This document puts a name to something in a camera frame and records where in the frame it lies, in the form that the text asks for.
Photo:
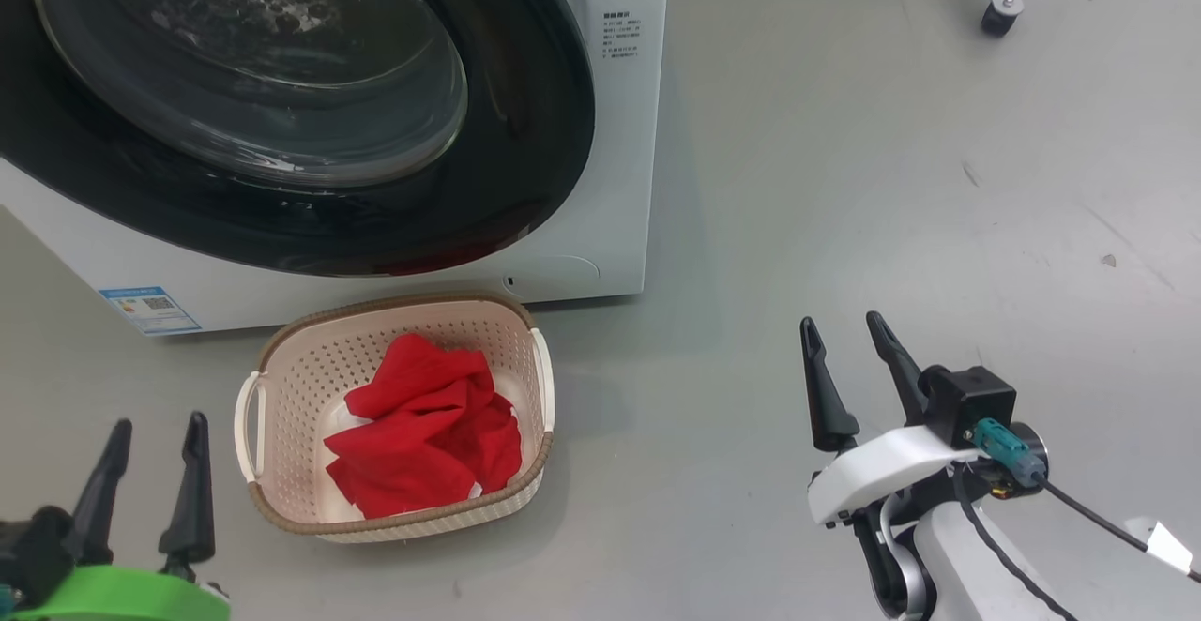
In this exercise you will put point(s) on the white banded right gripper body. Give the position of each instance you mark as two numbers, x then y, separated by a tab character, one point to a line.
873	476

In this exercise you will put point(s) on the beige perforated laundry basket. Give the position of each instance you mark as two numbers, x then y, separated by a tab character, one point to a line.
310	368

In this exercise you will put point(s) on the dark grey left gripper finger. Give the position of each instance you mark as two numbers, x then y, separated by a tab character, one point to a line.
192	508
98	499

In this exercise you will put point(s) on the blue energy label sticker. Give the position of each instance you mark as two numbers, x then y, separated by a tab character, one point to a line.
150	310

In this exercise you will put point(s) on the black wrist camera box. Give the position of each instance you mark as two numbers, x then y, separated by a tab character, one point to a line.
976	401

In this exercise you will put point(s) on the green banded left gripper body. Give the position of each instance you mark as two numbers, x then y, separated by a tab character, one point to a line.
113	598

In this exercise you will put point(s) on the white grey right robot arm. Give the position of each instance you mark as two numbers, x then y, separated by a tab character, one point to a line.
957	569

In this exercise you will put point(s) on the dark round glass washer door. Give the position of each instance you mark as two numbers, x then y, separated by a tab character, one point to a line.
525	133

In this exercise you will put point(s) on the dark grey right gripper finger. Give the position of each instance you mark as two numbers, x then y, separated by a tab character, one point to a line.
896	358
830	415

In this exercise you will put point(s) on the red cloth garment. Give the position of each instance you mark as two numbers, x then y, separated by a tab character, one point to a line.
413	372
413	480

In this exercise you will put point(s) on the white front-load washing machine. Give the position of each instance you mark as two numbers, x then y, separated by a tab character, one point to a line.
619	180

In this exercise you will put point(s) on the printed text label sticker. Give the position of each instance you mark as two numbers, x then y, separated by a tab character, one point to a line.
621	35

